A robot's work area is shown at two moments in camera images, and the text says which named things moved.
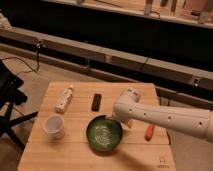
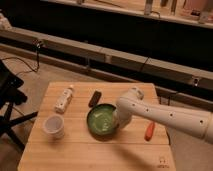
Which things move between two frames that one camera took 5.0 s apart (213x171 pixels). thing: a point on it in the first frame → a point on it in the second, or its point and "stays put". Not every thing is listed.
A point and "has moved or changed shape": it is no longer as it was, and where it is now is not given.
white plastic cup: (54, 126) stays put
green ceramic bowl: (104, 133) has moved or changed shape
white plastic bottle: (64, 100) stays put
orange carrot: (150, 131) stays put
